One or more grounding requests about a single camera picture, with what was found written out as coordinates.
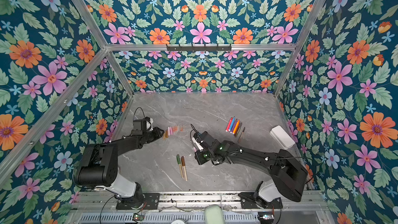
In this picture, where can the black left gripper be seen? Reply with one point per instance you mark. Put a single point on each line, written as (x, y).
(156, 133)

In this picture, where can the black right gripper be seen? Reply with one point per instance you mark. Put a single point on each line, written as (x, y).
(198, 157)

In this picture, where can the purple marker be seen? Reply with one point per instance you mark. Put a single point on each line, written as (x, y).
(234, 124)

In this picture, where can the brown pen clear grip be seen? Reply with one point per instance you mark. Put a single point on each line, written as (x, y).
(238, 129)

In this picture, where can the tan cap brown pen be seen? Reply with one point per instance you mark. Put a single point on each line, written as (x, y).
(241, 135)

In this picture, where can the brown cap beige pen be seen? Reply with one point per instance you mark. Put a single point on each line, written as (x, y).
(185, 175)

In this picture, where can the blue marker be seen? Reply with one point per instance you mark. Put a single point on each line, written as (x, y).
(231, 125)

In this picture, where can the orange marker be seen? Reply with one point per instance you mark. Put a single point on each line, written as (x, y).
(236, 127)

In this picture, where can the pink highlighter marker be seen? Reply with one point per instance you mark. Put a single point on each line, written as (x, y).
(229, 124)

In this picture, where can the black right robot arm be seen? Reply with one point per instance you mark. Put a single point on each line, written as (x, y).
(288, 175)

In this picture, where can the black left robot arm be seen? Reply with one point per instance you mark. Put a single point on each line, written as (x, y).
(98, 168)

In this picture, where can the green cap beige pen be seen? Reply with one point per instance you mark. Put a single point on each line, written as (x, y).
(180, 165)

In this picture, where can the pale green rounded object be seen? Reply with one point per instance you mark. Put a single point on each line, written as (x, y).
(214, 215)

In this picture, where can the white rectangular box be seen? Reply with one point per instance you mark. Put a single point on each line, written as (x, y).
(282, 137)

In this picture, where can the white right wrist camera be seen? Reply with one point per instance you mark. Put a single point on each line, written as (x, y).
(196, 141)

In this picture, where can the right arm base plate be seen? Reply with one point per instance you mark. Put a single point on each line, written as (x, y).
(250, 200)

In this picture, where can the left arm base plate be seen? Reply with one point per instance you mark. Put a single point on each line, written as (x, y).
(147, 201)

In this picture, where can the black wall hook rail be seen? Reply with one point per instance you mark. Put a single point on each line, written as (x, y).
(194, 48)

